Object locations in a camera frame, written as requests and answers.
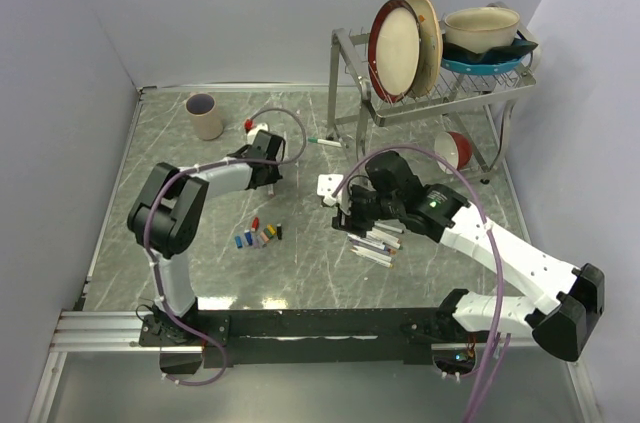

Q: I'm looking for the red rimmed white plate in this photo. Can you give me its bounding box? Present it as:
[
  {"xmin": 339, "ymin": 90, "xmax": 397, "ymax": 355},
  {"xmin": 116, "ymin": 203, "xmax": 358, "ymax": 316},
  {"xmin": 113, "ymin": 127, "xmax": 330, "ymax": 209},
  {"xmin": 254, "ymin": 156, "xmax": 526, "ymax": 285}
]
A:
[{"xmin": 367, "ymin": 0, "xmax": 422, "ymax": 104}]

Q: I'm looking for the green cap marker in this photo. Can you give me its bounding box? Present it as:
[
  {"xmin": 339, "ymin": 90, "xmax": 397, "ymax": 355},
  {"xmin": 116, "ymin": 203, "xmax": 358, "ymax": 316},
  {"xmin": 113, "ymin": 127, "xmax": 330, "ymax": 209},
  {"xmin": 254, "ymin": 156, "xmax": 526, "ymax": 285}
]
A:
[{"xmin": 307, "ymin": 137, "xmax": 342, "ymax": 148}]

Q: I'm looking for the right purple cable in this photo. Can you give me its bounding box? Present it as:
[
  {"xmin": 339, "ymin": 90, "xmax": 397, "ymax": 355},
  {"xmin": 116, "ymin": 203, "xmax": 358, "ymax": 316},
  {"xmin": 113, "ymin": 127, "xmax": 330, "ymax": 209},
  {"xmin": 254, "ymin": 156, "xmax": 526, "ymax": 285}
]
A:
[{"xmin": 333, "ymin": 145, "xmax": 512, "ymax": 423}]

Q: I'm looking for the grey marker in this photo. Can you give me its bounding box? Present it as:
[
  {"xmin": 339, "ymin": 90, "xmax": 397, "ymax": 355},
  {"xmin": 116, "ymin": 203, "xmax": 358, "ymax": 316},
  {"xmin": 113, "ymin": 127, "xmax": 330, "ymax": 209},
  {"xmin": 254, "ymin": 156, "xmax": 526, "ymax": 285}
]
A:
[{"xmin": 352, "ymin": 246, "xmax": 392, "ymax": 262}]

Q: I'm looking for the black cap marker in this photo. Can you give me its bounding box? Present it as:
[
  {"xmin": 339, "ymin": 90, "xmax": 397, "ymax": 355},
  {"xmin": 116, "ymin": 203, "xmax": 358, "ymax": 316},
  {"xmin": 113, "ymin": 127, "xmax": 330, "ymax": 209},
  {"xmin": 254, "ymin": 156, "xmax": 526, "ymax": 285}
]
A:
[{"xmin": 374, "ymin": 222, "xmax": 405, "ymax": 234}]

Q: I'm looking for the yellow cap marker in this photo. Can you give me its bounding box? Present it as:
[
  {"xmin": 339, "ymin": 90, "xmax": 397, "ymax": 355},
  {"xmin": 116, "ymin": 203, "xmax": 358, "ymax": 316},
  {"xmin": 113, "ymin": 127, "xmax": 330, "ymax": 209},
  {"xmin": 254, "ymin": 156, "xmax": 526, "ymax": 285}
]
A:
[{"xmin": 351, "ymin": 248, "xmax": 393, "ymax": 268}]

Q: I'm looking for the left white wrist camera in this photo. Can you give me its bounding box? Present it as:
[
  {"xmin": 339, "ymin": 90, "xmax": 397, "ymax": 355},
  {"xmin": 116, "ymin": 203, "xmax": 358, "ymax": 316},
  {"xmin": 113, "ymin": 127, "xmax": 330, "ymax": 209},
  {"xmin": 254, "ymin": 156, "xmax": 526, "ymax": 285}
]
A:
[{"xmin": 244, "ymin": 119, "xmax": 269, "ymax": 144}]

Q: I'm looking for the black base frame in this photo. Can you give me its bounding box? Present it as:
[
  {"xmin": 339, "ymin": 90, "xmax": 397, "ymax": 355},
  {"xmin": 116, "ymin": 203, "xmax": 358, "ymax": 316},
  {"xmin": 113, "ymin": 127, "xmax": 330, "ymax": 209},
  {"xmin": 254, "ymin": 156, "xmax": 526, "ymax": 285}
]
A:
[{"xmin": 139, "ymin": 290, "xmax": 489, "ymax": 369}]

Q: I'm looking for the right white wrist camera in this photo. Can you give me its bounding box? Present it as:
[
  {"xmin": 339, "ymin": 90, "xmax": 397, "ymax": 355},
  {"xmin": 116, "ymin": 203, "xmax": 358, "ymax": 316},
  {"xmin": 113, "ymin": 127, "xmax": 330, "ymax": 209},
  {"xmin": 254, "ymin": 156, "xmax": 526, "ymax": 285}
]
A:
[{"xmin": 316, "ymin": 174, "xmax": 349, "ymax": 208}]

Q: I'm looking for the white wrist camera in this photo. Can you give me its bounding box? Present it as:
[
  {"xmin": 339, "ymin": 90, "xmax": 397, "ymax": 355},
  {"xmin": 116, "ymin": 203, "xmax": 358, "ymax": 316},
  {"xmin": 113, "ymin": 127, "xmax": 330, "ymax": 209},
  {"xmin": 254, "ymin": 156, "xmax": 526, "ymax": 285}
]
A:
[
  {"xmin": 316, "ymin": 174, "xmax": 349, "ymax": 208},
  {"xmin": 244, "ymin": 119, "xmax": 269, "ymax": 144}
]

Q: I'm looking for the steel dish rack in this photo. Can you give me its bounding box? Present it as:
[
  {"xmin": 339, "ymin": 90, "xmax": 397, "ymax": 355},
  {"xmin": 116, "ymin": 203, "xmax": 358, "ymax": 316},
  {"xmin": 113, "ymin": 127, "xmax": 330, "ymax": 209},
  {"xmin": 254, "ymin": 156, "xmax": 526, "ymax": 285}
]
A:
[{"xmin": 326, "ymin": 28, "xmax": 542, "ymax": 184}]

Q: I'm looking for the dark blue cloth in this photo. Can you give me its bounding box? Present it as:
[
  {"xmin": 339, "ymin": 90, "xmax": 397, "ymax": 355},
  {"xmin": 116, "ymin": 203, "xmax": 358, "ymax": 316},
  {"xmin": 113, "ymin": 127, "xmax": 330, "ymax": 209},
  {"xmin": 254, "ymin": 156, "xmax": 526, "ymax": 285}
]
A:
[{"xmin": 442, "ymin": 28, "xmax": 540, "ymax": 66}]

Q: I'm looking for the beige cylindrical cup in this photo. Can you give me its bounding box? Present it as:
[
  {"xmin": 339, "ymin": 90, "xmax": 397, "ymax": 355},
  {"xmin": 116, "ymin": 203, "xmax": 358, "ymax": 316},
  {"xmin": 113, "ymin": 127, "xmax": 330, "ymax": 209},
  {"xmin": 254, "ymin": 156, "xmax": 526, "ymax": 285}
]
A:
[{"xmin": 185, "ymin": 93, "xmax": 224, "ymax": 141}]

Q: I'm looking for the beige ceramic bowl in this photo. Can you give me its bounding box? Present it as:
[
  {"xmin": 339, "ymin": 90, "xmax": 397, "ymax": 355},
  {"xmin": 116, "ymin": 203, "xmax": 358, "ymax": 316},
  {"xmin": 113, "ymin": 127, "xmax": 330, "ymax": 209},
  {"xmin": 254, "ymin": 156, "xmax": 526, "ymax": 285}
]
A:
[{"xmin": 443, "ymin": 7, "xmax": 520, "ymax": 53}]

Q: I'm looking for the red white bowl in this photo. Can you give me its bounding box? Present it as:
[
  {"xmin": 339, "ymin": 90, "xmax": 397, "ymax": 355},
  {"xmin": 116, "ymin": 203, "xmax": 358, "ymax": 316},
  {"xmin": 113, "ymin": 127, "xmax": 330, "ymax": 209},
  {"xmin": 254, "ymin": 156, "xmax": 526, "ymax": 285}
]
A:
[{"xmin": 434, "ymin": 131, "xmax": 473, "ymax": 170}]

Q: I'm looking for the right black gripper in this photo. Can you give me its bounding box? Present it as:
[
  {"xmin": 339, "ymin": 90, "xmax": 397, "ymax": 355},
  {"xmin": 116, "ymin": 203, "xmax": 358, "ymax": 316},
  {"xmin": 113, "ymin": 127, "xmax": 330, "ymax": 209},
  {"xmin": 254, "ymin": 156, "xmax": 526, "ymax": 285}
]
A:
[{"xmin": 331, "ymin": 183, "xmax": 402, "ymax": 239}]

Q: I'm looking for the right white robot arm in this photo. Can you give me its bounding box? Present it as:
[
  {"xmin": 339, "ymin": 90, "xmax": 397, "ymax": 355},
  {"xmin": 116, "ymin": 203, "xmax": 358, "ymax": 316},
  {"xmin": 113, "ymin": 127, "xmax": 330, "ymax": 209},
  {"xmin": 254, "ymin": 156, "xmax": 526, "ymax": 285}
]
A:
[{"xmin": 317, "ymin": 149, "xmax": 605, "ymax": 362}]

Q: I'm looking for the beige plate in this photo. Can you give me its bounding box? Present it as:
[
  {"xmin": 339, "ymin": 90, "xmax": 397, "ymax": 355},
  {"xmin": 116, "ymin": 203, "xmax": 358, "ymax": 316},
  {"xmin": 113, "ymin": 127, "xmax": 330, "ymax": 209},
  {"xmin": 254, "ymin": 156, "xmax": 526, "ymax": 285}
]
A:
[{"xmin": 407, "ymin": 0, "xmax": 443, "ymax": 99}]

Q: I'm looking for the blue baking dish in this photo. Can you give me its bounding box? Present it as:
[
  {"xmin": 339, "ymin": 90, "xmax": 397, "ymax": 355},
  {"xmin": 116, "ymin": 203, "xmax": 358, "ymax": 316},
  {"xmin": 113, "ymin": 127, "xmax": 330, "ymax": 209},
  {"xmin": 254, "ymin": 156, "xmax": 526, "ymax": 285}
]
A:
[{"xmin": 441, "ymin": 31, "xmax": 538, "ymax": 76}]

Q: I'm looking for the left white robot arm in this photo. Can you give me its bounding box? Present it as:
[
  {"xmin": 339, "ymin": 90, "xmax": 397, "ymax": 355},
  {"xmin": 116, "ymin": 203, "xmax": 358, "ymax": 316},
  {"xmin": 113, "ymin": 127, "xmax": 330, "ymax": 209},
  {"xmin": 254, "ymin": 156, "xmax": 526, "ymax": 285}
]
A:
[{"xmin": 127, "ymin": 128, "xmax": 286, "ymax": 345}]

